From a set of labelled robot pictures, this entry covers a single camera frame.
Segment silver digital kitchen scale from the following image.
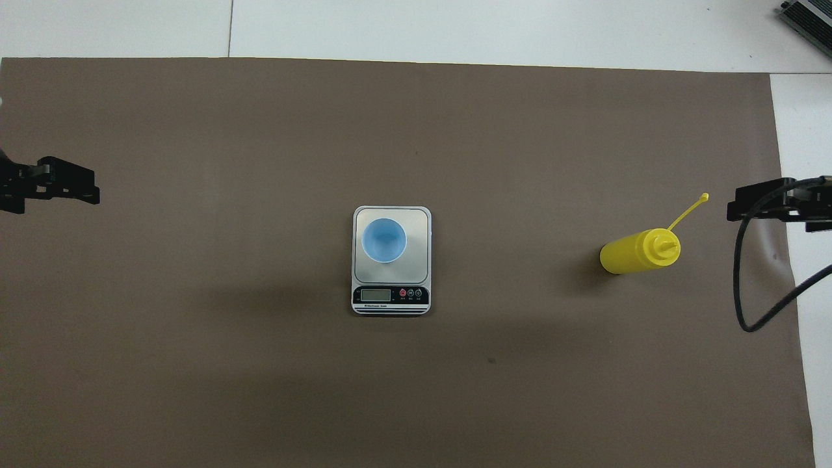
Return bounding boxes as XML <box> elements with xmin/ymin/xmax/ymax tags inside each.
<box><xmin>352</xmin><ymin>205</ymin><xmax>432</xmax><ymax>317</ymax></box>

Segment yellow squeeze bottle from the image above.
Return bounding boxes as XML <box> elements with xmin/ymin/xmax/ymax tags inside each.
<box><xmin>599</xmin><ymin>193</ymin><xmax>710</xmax><ymax>276</ymax></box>

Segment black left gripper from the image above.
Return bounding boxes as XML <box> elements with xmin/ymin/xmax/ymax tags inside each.
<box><xmin>0</xmin><ymin>148</ymin><xmax>101</xmax><ymax>215</ymax></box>

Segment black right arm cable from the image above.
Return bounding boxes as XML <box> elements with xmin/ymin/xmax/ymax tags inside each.
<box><xmin>733</xmin><ymin>177</ymin><xmax>832</xmax><ymax>333</ymax></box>

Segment brown paper table mat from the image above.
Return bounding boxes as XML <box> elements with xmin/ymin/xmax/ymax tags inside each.
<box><xmin>0</xmin><ymin>57</ymin><xmax>816</xmax><ymax>468</ymax></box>

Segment light blue plastic cup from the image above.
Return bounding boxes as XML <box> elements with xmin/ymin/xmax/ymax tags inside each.
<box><xmin>361</xmin><ymin>218</ymin><xmax>408</xmax><ymax>263</ymax></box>

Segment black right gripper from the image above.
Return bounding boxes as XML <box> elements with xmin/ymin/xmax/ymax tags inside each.
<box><xmin>727</xmin><ymin>175</ymin><xmax>832</xmax><ymax>233</ymax></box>

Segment grey metal device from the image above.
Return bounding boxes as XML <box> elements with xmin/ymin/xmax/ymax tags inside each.
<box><xmin>780</xmin><ymin>0</ymin><xmax>832</xmax><ymax>59</ymax></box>

